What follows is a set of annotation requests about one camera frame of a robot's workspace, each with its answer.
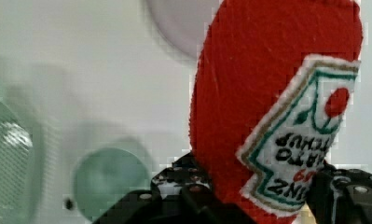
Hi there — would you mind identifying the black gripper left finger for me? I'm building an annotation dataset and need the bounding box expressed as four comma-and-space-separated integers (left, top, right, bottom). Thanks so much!
150, 153, 212, 199

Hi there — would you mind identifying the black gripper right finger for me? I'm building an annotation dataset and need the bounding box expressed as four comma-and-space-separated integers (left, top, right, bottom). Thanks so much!
307, 163, 372, 224

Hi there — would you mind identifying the red plush ketchup bottle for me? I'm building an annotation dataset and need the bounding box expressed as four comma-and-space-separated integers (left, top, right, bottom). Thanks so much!
189, 0, 363, 224

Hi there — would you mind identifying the green oval strainer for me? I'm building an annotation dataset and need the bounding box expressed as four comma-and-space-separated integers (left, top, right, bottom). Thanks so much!
0, 98, 44, 224

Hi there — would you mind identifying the green cup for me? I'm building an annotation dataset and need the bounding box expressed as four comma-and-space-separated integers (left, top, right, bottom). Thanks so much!
73, 147, 153, 222

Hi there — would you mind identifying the round lilac plate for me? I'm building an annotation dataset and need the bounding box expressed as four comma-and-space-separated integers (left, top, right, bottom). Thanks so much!
145, 0, 224, 61

